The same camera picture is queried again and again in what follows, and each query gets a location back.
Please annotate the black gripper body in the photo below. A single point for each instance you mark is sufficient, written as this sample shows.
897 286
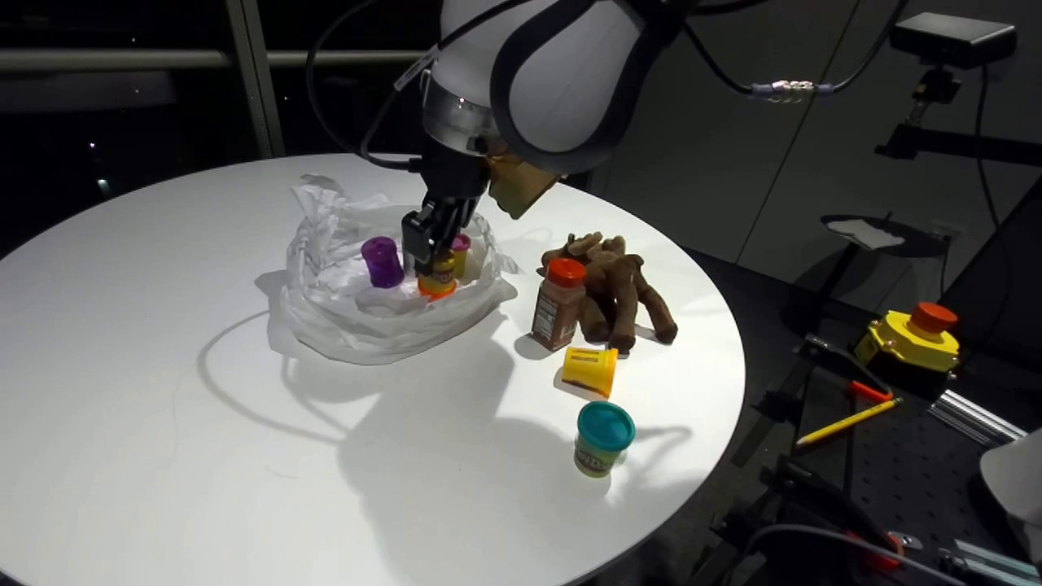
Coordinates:
451 189

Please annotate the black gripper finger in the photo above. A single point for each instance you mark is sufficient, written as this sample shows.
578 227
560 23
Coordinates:
415 237
455 249

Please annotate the pink lid dough tub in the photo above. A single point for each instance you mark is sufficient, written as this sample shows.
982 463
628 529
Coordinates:
463 261

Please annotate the purple dough tub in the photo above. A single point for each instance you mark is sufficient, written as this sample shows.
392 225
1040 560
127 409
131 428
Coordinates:
382 261

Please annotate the yellow lid orange tub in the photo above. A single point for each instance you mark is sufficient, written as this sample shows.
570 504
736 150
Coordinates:
437 286

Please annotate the teal lid dough tub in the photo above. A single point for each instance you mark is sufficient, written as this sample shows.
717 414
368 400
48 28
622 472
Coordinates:
605 435

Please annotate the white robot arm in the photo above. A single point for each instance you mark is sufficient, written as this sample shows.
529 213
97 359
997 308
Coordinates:
556 66

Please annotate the clear white plastic bag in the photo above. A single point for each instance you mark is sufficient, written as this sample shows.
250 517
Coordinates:
345 313

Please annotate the brown moose plush toy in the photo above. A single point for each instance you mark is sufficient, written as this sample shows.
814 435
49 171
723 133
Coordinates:
622 286

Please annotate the yellow block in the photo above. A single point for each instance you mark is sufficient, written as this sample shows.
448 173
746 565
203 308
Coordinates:
591 373

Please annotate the metal window railing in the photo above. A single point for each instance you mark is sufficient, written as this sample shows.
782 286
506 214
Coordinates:
165 58

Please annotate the grey flat plate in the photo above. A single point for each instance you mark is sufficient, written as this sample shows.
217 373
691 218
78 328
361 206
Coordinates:
868 233

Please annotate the yellow pencil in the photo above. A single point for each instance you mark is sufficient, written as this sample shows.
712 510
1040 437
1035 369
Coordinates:
849 424

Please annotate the yellow emergency stop button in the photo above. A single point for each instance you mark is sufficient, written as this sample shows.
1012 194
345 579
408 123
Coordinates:
909 340

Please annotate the aluminium extrusion bar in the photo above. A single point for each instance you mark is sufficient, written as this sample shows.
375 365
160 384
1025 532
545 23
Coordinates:
977 414

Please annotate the white rounded object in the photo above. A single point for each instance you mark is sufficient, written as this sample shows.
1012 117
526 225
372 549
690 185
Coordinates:
1020 477

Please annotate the yellowish wrist camera box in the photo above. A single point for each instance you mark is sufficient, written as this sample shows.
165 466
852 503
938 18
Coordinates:
523 185

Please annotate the metal window post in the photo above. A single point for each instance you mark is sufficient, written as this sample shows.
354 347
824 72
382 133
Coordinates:
256 77

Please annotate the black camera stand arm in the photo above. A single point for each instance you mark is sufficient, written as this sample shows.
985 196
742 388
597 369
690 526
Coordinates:
955 140

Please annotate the black camera on stand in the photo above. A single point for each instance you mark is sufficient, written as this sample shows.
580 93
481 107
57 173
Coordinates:
951 35

